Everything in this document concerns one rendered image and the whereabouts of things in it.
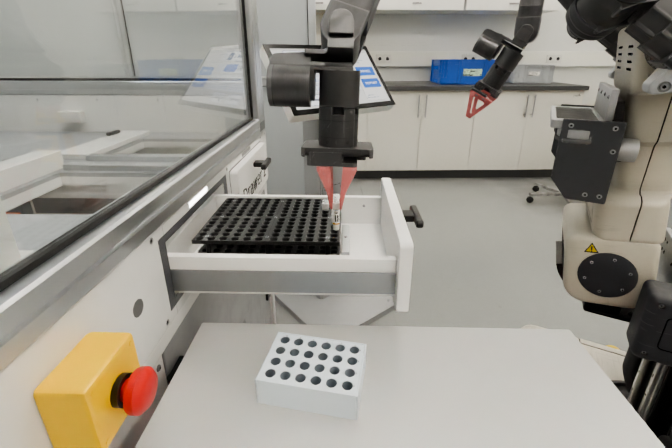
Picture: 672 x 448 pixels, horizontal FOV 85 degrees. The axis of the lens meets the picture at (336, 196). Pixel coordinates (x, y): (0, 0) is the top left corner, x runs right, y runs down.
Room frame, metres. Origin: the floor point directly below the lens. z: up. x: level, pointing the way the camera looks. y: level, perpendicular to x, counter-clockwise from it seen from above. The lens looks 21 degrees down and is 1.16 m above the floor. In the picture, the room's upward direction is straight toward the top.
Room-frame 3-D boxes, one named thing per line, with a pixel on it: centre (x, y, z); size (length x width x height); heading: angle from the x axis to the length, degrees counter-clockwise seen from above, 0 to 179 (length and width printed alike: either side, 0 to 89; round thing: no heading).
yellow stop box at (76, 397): (0.25, 0.22, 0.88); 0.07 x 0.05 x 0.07; 178
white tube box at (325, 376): (0.36, 0.03, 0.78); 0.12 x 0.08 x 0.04; 79
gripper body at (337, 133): (0.54, 0.00, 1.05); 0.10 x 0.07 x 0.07; 88
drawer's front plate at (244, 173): (0.90, 0.21, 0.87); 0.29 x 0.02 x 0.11; 178
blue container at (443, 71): (3.82, -1.27, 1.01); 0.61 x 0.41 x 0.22; 91
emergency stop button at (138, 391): (0.25, 0.18, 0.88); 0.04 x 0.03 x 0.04; 178
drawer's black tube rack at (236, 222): (0.58, 0.10, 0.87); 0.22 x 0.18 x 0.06; 88
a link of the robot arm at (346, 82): (0.54, 0.00, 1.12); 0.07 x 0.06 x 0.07; 89
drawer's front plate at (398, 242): (0.57, -0.10, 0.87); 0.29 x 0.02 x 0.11; 178
